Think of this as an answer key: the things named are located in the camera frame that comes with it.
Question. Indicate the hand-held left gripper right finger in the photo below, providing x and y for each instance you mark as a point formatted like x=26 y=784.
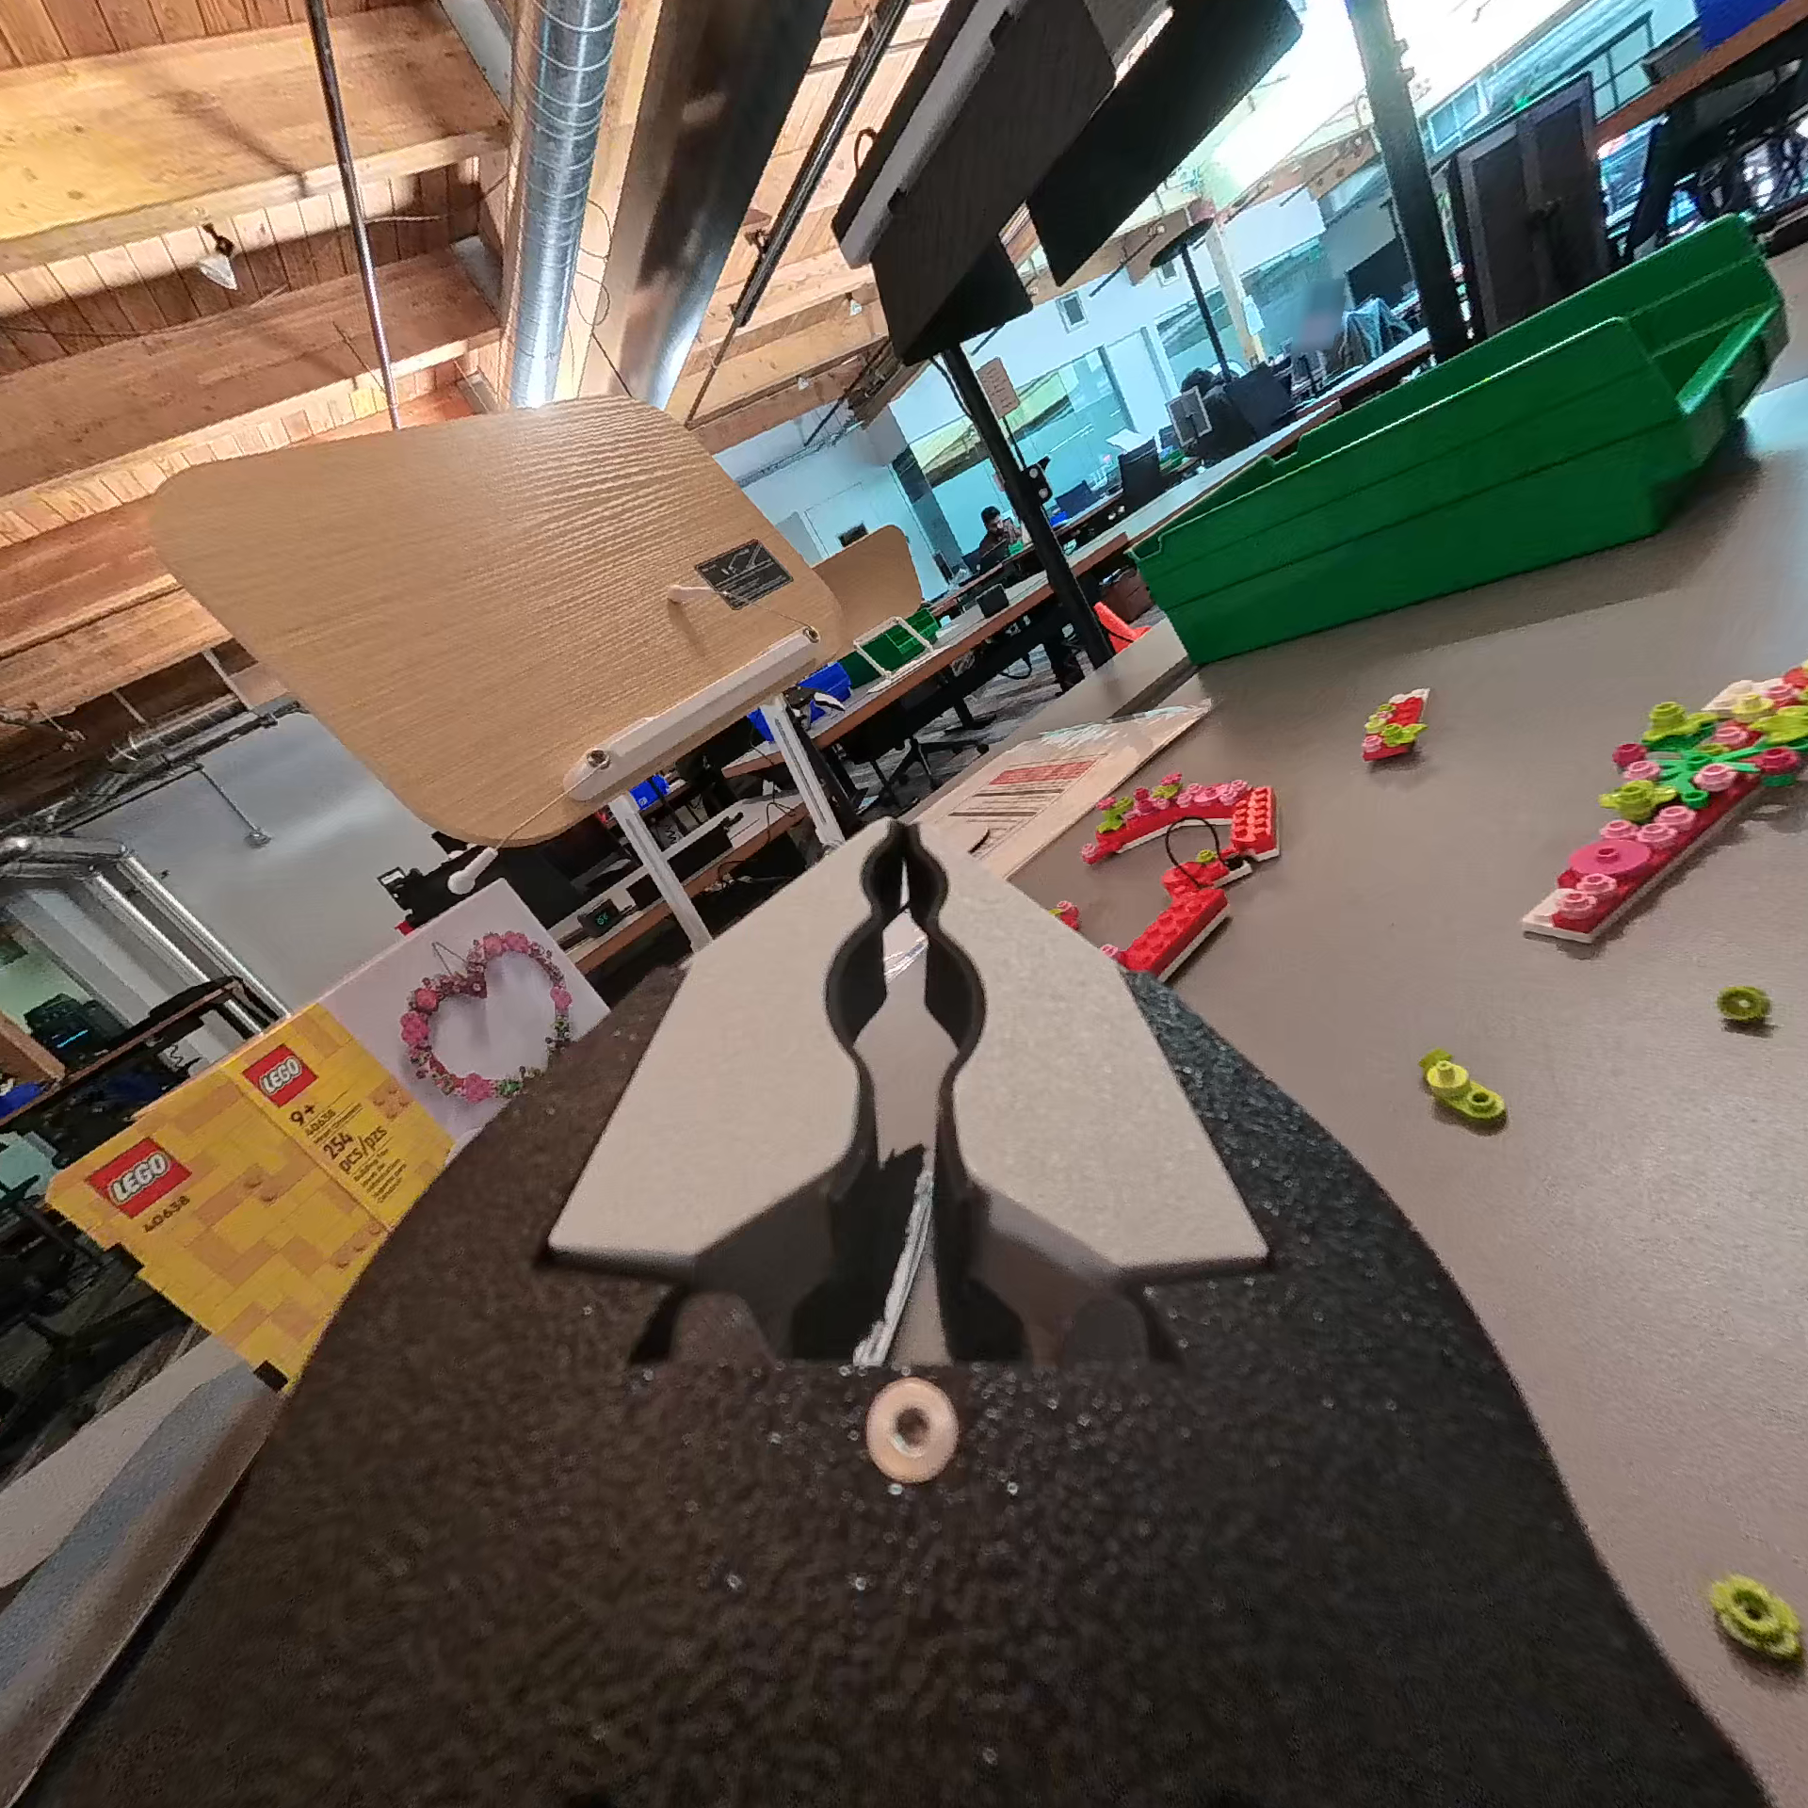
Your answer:
x=1102 y=1132

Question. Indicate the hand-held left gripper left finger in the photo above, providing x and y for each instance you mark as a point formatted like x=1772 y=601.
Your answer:
x=707 y=1104

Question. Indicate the red and white lego block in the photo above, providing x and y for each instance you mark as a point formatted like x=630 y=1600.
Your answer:
x=1181 y=926

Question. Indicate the red lego arc with flowers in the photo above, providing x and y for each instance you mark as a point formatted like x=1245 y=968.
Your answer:
x=1193 y=818

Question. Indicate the lime lego leaf piece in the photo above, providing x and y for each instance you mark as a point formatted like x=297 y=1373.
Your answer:
x=1441 y=1074

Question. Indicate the lego instruction booklet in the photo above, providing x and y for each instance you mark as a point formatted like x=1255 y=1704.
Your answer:
x=1045 y=784

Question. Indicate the lime lego stud piece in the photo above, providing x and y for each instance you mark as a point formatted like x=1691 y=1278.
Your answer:
x=1481 y=1105

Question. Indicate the yellow lego box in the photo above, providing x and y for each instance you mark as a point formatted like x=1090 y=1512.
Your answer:
x=255 y=1187

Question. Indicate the small red flowered lego piece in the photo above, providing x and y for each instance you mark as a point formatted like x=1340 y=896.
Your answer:
x=1395 y=728

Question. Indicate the long red flowered lego strip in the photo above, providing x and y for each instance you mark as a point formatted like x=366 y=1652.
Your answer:
x=1654 y=834

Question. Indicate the lime round lego piece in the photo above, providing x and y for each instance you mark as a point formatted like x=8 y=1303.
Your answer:
x=1757 y=1616
x=1745 y=1003

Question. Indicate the white desk leg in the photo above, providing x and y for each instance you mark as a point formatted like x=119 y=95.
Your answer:
x=663 y=862

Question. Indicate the small wooden divider panel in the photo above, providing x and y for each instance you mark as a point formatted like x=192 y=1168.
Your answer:
x=868 y=587

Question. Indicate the large wooden divider panel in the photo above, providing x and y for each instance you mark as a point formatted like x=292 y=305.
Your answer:
x=466 y=592

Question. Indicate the green plastic tray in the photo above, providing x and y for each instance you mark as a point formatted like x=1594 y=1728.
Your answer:
x=1484 y=579
x=1441 y=454

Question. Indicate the thin metal ceiling rod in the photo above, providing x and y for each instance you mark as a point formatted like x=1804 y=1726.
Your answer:
x=354 y=212

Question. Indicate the black hanging acoustic panel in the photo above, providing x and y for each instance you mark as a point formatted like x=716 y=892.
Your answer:
x=1153 y=127
x=975 y=155

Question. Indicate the black steel column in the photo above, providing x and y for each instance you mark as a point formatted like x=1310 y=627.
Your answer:
x=1407 y=170

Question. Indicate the black cabinet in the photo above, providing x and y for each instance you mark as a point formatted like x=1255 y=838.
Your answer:
x=1532 y=212

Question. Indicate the black support post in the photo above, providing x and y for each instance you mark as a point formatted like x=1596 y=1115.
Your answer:
x=1025 y=509

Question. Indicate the silver ventilation duct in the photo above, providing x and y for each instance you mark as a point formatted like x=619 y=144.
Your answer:
x=559 y=200

